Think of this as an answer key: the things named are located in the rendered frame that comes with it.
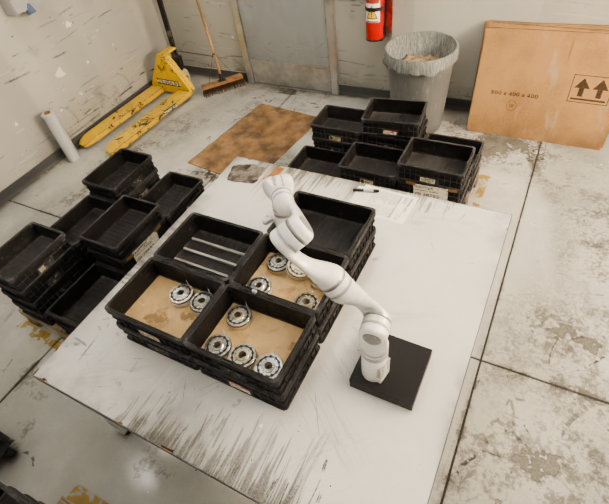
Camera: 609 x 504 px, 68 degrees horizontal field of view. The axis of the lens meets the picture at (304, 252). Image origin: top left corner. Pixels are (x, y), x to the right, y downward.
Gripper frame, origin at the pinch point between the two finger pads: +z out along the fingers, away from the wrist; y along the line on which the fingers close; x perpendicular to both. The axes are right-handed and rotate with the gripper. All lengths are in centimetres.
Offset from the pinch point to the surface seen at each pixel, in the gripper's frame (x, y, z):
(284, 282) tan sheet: 2.9, -4.2, 18.4
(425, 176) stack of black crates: -21, 118, 47
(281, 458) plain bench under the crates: -27, -63, 31
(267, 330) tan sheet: -2.8, -27.4, 18.3
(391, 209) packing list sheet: -18, 66, 31
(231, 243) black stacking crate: 37.5, 6.5, 19.4
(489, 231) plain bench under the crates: -65, 68, 30
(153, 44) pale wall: 330, 261, 69
